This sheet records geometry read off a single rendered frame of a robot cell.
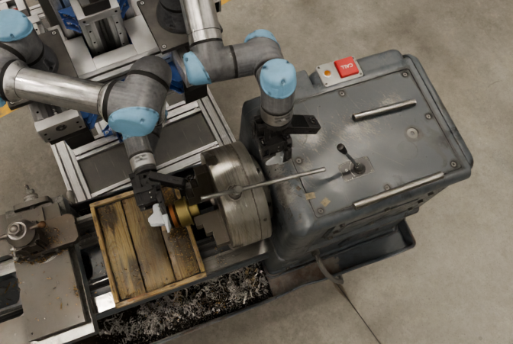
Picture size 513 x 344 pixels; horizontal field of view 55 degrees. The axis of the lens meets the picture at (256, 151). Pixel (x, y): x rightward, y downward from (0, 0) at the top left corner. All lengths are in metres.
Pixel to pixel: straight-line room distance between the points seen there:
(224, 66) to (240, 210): 0.46
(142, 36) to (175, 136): 0.86
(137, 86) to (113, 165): 1.28
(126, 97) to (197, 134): 1.30
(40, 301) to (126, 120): 0.66
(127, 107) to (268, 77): 0.41
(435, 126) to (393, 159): 0.18
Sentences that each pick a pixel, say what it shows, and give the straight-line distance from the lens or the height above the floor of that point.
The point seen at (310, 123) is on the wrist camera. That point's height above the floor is 1.46.
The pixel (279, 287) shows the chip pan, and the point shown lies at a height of 0.54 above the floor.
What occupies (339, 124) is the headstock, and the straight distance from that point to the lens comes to 1.47.
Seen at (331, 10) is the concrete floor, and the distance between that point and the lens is 3.32.
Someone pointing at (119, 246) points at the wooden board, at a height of 0.89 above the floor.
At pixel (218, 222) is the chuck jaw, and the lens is 1.49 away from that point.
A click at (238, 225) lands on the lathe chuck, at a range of 1.40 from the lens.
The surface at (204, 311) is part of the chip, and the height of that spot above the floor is 0.58.
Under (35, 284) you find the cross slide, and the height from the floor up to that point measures 0.97.
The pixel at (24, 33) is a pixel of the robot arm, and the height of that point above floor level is 1.38.
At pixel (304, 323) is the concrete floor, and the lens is 2.58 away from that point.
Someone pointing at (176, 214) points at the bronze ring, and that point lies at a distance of 1.49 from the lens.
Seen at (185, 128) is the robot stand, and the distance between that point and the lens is 2.58.
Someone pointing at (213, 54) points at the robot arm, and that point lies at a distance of 1.09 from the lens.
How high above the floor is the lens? 2.54
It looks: 68 degrees down
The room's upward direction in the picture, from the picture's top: 11 degrees clockwise
